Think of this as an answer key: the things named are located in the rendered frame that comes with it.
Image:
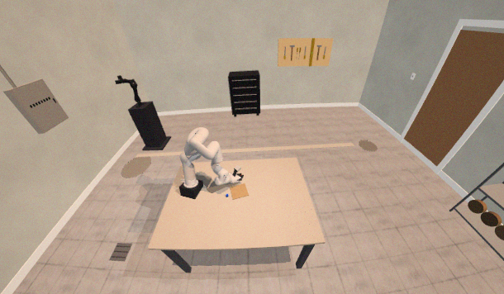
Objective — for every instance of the tan mat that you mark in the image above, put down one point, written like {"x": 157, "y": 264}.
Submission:
{"x": 239, "y": 191}

